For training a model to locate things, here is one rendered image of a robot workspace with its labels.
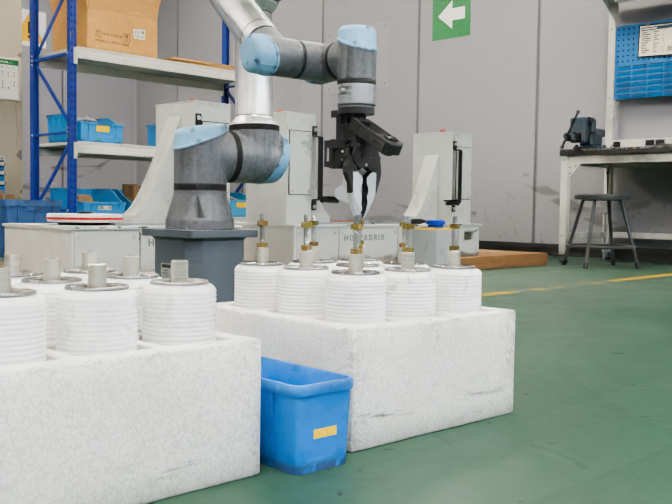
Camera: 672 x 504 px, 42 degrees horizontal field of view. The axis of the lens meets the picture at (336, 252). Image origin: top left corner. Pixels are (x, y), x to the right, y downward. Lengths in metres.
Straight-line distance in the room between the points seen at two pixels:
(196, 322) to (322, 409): 0.21
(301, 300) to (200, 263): 0.50
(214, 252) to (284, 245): 2.25
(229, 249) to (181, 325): 0.80
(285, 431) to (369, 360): 0.18
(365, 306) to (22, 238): 2.56
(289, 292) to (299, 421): 0.30
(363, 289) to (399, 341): 0.10
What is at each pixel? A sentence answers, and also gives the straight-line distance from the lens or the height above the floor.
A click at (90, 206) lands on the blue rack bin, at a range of 6.44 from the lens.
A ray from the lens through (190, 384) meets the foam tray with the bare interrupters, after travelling 1.08.
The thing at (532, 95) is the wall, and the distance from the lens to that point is 7.11.
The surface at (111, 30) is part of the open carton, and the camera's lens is 6.71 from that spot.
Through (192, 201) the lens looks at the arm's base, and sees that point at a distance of 1.88.
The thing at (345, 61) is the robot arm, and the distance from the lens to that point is 1.67.
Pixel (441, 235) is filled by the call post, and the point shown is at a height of 0.30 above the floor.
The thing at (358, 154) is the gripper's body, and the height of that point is 0.45.
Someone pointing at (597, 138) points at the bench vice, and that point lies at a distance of 6.05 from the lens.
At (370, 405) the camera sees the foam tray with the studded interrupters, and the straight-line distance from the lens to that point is 1.28.
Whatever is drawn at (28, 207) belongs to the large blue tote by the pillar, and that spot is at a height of 0.32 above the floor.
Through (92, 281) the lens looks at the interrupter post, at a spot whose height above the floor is 0.26.
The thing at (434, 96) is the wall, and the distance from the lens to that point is 7.67.
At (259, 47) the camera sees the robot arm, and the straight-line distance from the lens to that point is 1.66.
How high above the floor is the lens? 0.35
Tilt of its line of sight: 3 degrees down
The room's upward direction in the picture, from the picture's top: 1 degrees clockwise
